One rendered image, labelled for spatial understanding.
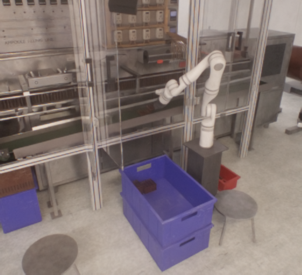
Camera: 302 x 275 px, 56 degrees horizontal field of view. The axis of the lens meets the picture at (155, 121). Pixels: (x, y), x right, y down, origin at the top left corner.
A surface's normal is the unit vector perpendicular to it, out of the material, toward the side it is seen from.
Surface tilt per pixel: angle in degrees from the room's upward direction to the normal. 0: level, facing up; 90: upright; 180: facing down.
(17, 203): 90
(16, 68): 90
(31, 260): 0
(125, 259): 0
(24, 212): 90
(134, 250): 0
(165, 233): 90
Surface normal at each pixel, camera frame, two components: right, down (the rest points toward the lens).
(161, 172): 0.51, 0.38
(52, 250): 0.01, -0.90
